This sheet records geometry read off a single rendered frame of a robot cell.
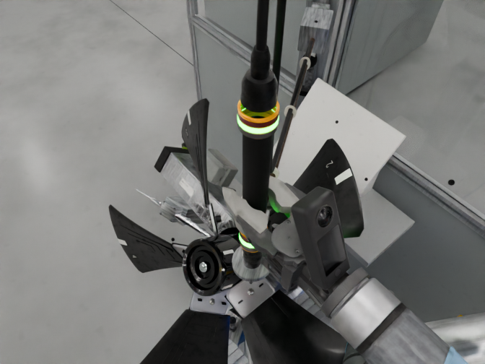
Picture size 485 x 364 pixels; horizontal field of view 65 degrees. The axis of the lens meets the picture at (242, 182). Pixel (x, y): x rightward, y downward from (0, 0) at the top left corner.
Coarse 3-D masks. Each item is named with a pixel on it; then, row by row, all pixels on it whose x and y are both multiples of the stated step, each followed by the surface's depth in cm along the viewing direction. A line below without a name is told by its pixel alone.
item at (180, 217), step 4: (140, 192) 112; (148, 196) 110; (152, 200) 108; (156, 200) 108; (156, 204) 107; (160, 204) 106; (180, 212) 103; (176, 216) 102; (180, 216) 101; (184, 216) 101; (180, 220) 101; (184, 220) 100; (188, 220) 100; (184, 224) 100; (188, 224) 100; (192, 224) 99; (196, 224) 99; (192, 228) 99; (196, 228) 98; (200, 228) 98; (200, 232) 97; (204, 232) 97
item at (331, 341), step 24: (264, 312) 77; (288, 312) 77; (264, 336) 75; (288, 336) 75; (312, 336) 75; (336, 336) 74; (264, 360) 73; (288, 360) 73; (312, 360) 72; (336, 360) 72
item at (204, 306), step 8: (200, 296) 85; (208, 296) 86; (216, 296) 86; (192, 304) 85; (200, 304) 86; (208, 304) 86; (216, 304) 87; (208, 312) 86; (216, 312) 87; (224, 312) 88
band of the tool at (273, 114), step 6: (240, 102) 40; (240, 108) 39; (276, 108) 39; (240, 114) 39; (246, 114) 42; (252, 114) 43; (258, 114) 43; (264, 114) 43; (276, 114) 39; (252, 120) 38; (258, 120) 38; (264, 120) 38; (270, 120) 38; (240, 126) 40; (252, 138) 40
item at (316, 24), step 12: (312, 12) 96; (324, 12) 96; (300, 24) 93; (312, 24) 93; (324, 24) 93; (300, 36) 95; (312, 36) 94; (324, 36) 93; (300, 48) 97; (324, 48) 96
